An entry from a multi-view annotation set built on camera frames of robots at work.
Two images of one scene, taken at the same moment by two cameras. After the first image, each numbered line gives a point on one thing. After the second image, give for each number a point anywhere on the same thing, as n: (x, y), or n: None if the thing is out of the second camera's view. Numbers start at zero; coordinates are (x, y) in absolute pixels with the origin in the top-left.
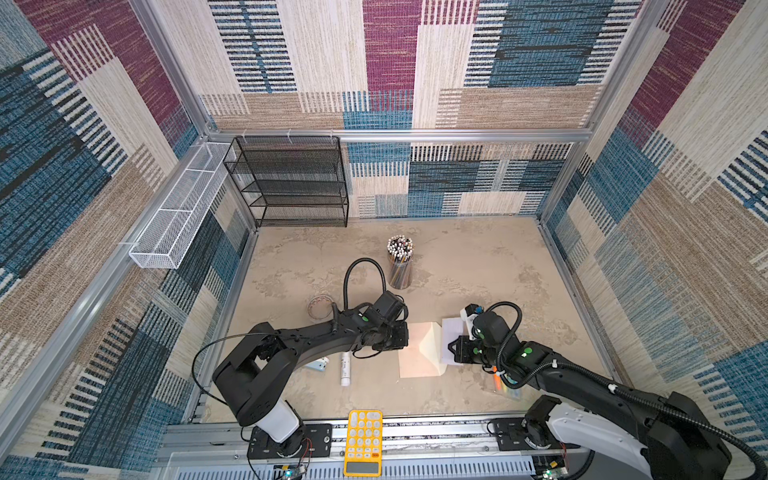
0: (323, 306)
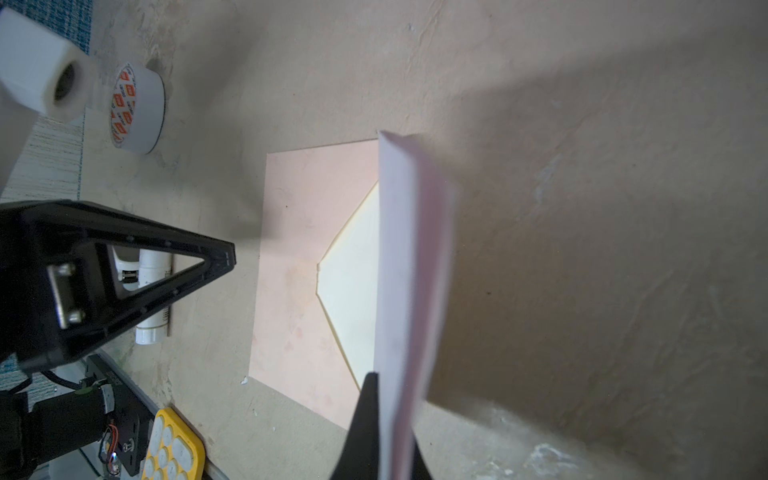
0: (138, 106)
